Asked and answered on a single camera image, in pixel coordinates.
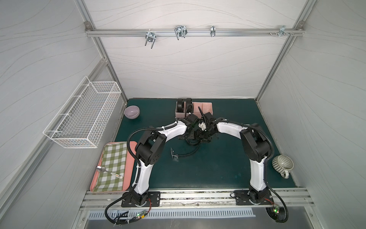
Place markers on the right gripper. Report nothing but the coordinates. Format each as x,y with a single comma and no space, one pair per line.
208,126

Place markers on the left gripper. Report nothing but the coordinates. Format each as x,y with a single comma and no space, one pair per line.
195,133

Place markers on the pink divided storage box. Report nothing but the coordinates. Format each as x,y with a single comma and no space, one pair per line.
205,107

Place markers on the long black belt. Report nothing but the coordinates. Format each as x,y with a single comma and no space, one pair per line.
180,105

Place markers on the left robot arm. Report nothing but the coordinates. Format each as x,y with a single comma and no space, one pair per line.
150,147

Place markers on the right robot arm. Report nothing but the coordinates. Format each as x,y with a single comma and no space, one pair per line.
257,147

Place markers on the purple bowl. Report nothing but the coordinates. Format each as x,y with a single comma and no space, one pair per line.
132,112

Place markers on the green checked cloth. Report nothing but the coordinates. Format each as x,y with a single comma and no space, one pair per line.
111,166

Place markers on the pink tray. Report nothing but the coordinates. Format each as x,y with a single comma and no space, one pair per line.
130,169

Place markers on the metal hook clamp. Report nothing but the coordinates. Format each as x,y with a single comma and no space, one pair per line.
282,32
180,31
212,31
150,37

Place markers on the white ribbed cup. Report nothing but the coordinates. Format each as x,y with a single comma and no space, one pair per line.
283,165

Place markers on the metal spoon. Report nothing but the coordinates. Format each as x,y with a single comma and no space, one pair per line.
102,169

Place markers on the white vent strip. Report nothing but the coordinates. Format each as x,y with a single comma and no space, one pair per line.
219,213

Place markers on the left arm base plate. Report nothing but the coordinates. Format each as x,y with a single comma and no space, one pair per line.
134,199

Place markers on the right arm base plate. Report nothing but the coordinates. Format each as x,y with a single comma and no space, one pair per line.
242,198

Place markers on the white wire basket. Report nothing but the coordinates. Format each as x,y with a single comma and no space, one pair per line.
82,120

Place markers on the front aluminium frame rail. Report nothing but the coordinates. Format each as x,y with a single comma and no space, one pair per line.
220,198

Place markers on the horizontal aluminium rail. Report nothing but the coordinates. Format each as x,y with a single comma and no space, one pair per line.
190,32

